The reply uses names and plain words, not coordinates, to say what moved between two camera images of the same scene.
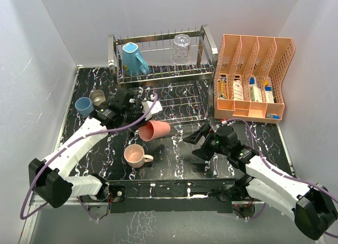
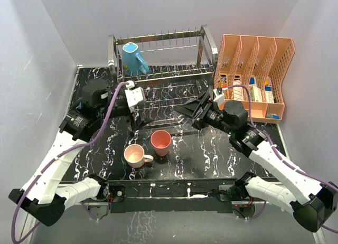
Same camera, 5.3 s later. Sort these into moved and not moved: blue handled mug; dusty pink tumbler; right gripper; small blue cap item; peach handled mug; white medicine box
Moved: right gripper; dusty pink tumbler
Not moved: blue handled mug; small blue cap item; white medicine box; peach handled mug
